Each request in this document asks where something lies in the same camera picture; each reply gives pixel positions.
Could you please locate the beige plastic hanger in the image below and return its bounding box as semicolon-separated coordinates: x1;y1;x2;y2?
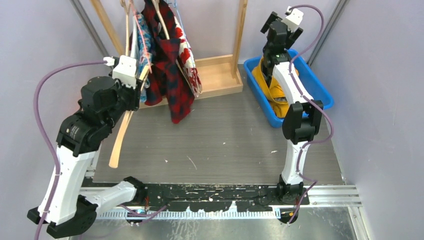
108;66;151;169
119;0;130;57

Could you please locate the blue floral garment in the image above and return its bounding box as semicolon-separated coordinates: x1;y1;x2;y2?
131;12;156;104

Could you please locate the pink wire hanger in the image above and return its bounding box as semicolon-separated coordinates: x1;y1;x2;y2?
129;0;152;73

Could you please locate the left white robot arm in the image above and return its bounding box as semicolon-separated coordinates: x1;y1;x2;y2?
27;76;148;239

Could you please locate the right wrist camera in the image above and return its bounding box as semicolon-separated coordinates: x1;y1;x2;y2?
284;8;304;33

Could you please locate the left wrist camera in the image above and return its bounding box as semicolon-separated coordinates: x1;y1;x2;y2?
103;55;137;90

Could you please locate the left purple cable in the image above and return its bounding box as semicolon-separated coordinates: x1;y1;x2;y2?
33;59;168;240

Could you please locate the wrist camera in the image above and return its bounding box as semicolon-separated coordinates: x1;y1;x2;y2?
103;55;137;90
284;8;304;33

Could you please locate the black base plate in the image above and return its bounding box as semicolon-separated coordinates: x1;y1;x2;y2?
124;183;310;213

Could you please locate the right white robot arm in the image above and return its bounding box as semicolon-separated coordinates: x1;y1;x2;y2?
258;7;323;206

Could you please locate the yellow skirt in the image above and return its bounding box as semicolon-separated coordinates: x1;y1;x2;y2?
252;57;289;119

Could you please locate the red black plaid dress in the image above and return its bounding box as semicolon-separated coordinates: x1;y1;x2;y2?
142;0;195;124

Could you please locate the red white floral garment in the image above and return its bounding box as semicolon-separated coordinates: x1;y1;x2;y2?
174;16;203;98

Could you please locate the beige hanger under plaid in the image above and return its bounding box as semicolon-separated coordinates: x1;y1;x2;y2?
152;0;170;40

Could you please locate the blue plastic bin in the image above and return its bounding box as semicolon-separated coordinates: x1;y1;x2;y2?
243;56;334;128

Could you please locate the wooden clothes rack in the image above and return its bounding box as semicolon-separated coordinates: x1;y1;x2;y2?
88;0;248;99

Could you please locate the blue wire hanger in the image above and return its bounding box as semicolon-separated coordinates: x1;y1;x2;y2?
165;0;185;36

